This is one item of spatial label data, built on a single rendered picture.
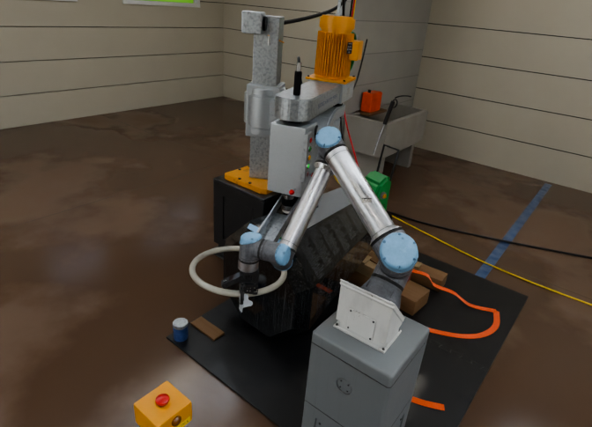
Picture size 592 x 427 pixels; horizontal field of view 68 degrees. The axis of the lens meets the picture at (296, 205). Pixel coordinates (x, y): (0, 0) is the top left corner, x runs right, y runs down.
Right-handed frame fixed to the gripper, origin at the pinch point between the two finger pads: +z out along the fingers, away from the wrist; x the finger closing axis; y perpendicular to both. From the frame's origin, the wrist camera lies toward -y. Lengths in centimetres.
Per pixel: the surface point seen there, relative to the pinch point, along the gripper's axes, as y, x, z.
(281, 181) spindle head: 24, 70, -38
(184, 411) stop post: -19, -72, -14
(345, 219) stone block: 80, 108, 1
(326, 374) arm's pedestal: 39.5, -22.5, 20.4
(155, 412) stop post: -27, -73, -15
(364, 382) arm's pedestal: 52, -36, 12
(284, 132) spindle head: 22, 69, -67
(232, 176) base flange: -1, 184, 0
